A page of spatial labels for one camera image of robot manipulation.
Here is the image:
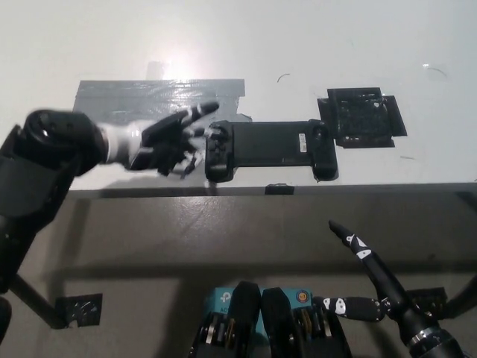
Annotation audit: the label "black desk leg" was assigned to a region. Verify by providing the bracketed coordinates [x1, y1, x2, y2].
[14, 274, 60, 331]
[449, 274, 477, 320]

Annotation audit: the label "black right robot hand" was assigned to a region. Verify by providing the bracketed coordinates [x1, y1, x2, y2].
[322, 219, 447, 342]

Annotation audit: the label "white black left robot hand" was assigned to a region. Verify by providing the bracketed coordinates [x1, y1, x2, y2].
[105, 101, 221, 180]

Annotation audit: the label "black game controller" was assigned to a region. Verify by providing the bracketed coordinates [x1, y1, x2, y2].
[204, 119, 339, 183]

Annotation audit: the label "black desk frame bar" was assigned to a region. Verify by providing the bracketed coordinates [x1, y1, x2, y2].
[454, 192, 477, 212]

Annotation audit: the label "black robot torso blocks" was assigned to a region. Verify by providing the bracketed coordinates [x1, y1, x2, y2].
[189, 280, 351, 358]

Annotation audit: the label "grey duct tape patch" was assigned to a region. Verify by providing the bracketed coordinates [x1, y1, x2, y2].
[72, 78, 253, 130]

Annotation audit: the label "black tape square patch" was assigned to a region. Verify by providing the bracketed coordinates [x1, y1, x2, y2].
[316, 87, 408, 150]

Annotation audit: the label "teal router box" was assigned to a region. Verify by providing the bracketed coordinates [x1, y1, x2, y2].
[204, 286, 313, 331]

